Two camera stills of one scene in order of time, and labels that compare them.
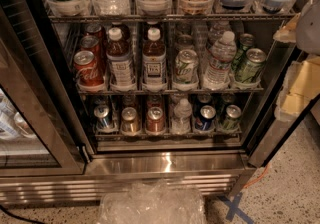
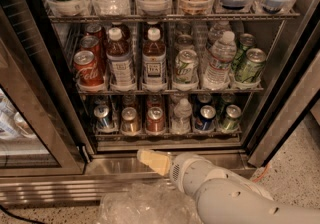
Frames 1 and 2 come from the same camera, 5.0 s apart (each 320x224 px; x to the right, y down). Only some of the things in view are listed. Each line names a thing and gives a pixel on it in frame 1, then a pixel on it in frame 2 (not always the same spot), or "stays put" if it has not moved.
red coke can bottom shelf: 155,121 stays put
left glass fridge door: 39,134 stays put
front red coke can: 87,69 stays put
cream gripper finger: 301,86 → 187,171
